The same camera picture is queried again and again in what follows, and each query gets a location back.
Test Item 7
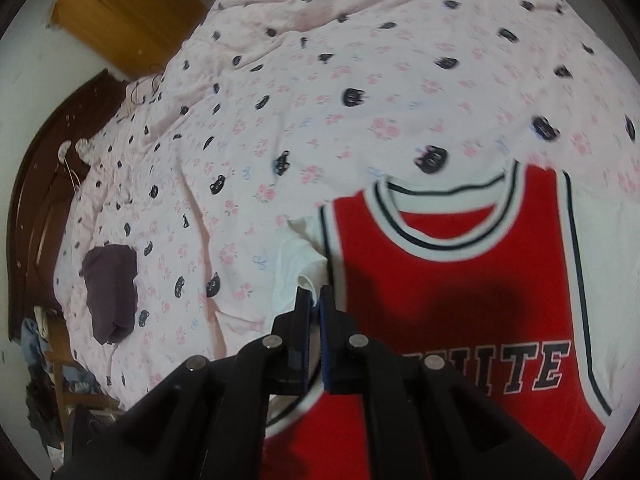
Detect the pink cat print blanket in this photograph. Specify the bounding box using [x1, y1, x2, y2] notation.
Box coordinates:
[52, 0, 640, 461]

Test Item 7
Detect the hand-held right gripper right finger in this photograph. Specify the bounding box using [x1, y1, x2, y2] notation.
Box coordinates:
[319, 285, 577, 480]

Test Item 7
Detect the light wooden wardrobe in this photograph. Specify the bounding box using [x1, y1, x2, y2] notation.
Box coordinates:
[50, 0, 216, 81]

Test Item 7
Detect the red and white jersey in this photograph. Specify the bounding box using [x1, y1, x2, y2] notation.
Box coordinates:
[262, 159, 640, 480]

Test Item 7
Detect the dark purple folded garment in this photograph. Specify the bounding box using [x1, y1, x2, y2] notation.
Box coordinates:
[81, 244, 139, 346]

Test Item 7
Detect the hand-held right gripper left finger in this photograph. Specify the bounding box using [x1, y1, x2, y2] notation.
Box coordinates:
[52, 286, 315, 480]

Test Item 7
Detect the wooden chair with clothes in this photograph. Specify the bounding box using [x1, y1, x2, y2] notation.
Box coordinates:
[20, 317, 106, 451]

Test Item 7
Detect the dark wooden headboard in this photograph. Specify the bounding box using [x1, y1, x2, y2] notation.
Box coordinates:
[7, 67, 131, 341]

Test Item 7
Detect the white cable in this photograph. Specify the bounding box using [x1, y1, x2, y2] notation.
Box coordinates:
[56, 139, 93, 196]

